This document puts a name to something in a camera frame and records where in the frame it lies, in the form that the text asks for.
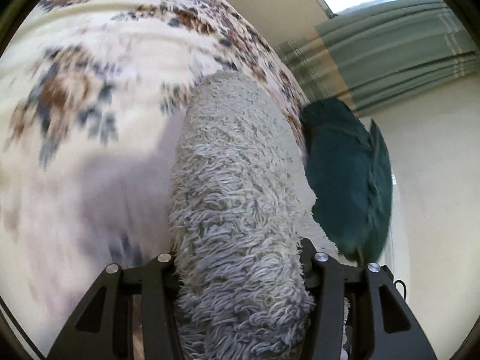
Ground floral cream bed blanket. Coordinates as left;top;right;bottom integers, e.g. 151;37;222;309
1;0;305;354

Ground grey fluffy fleece pants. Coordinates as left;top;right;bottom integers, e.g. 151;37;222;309
169;72;338;359

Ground dark green velvet cloth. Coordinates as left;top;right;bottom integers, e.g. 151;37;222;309
299;97;393;267

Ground grey green striped curtain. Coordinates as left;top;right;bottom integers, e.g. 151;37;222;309
277;0;479;114

